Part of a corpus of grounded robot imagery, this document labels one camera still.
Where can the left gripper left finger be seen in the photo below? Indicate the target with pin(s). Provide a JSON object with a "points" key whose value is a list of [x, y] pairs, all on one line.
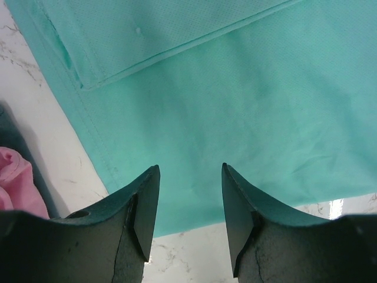
{"points": [[109, 241]]}

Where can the pink folded t shirt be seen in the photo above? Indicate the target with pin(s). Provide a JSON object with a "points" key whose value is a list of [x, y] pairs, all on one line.
{"points": [[18, 191]]}

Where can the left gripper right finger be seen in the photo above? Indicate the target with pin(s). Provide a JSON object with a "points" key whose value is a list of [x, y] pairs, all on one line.
{"points": [[270, 241]]}

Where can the teal t shirt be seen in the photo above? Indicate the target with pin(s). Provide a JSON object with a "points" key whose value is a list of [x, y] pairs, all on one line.
{"points": [[283, 91]]}

